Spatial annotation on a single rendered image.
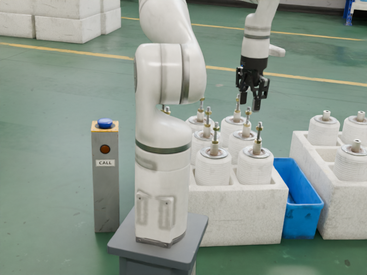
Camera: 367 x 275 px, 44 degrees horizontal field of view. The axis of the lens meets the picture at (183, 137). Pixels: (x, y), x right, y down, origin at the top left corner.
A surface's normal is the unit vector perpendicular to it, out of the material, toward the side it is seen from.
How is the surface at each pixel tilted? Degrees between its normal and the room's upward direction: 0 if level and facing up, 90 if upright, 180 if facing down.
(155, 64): 55
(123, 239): 0
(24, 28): 90
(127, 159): 0
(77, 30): 90
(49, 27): 90
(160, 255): 0
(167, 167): 90
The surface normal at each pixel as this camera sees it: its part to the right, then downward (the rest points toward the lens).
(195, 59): 0.38, -0.40
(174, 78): 0.13, 0.25
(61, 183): 0.05, -0.92
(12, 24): -0.25, 0.37
